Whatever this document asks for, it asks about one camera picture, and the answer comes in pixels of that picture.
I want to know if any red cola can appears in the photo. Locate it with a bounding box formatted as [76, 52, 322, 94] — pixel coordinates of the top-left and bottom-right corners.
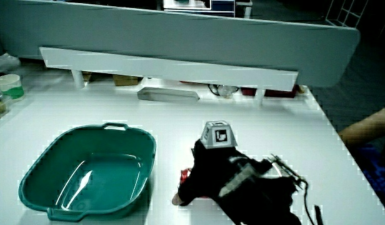
[179, 167, 209, 199]

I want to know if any brown cardboard box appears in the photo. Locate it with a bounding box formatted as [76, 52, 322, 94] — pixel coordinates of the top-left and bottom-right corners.
[112, 74, 141, 87]

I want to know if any green plastic basin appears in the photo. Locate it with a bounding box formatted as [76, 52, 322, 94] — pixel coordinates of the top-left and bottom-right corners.
[17, 122, 158, 223]

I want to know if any white desk shelf riser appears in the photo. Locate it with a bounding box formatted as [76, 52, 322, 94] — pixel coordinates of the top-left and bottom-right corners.
[39, 46, 299, 106]

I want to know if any white wire rack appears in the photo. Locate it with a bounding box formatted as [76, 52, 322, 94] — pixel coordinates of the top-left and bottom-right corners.
[324, 0, 369, 28]

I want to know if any white desk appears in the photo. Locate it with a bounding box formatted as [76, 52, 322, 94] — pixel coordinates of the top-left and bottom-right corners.
[0, 59, 385, 225]

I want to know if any black strap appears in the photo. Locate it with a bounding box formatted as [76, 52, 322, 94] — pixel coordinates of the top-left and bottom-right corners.
[314, 204, 324, 225]

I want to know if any person's right hand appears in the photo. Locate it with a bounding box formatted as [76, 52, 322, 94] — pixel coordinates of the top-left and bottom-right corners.
[171, 120, 272, 206]

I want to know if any black glove cable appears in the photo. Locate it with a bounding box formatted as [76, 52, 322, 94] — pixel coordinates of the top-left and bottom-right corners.
[270, 153, 316, 225]

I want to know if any clear jar with black cable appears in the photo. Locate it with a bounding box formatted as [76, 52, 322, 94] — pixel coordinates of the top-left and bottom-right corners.
[207, 83, 240, 99]

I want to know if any dark red box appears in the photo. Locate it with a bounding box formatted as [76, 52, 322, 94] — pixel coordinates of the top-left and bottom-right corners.
[241, 84, 299, 99]

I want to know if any grey partition panel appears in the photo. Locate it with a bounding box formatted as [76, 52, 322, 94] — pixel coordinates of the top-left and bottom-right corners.
[0, 0, 361, 89]

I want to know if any person's right forearm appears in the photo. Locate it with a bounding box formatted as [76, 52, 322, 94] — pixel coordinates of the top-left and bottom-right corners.
[216, 159, 303, 225]

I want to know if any white and blue box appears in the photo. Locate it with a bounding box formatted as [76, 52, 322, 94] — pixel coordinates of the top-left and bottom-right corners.
[162, 0, 236, 18]

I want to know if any grey flat tray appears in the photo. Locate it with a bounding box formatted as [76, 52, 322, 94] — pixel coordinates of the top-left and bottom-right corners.
[137, 86, 201, 103]

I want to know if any green and white paper cup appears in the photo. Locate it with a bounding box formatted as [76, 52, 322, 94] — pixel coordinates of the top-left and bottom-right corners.
[0, 74, 26, 101]

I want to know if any clear plastic bag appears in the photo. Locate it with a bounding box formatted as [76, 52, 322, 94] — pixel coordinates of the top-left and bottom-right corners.
[0, 52, 22, 76]

